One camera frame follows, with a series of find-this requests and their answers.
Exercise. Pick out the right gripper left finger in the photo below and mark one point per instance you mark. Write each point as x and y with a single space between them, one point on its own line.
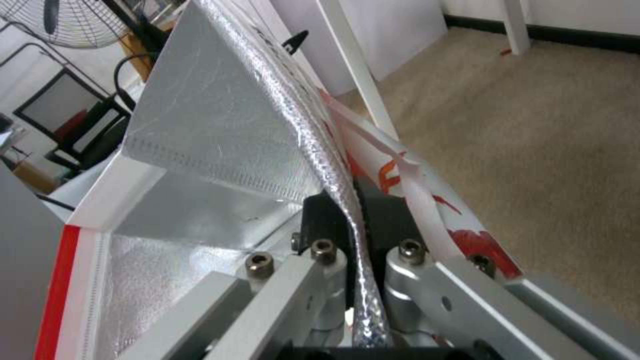
280 292

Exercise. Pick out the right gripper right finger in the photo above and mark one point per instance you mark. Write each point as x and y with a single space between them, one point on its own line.
450 296

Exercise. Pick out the white red foil-lined delivery bag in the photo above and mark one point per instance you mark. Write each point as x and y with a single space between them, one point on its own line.
200 131

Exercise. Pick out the black office chair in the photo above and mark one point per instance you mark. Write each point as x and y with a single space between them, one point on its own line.
102 131

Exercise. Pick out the white slanted table leg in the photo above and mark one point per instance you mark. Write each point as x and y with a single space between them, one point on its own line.
357 63

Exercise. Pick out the black pointed object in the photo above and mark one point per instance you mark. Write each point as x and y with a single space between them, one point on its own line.
296 40

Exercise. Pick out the white board panel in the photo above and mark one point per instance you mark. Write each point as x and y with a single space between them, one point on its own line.
400 33

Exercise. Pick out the brown cardboard box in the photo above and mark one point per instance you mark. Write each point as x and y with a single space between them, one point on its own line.
32 174

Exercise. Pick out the white straight table leg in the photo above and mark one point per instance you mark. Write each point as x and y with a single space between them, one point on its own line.
517 26

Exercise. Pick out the black framed monitor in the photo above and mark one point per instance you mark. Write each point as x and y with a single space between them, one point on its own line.
60 101

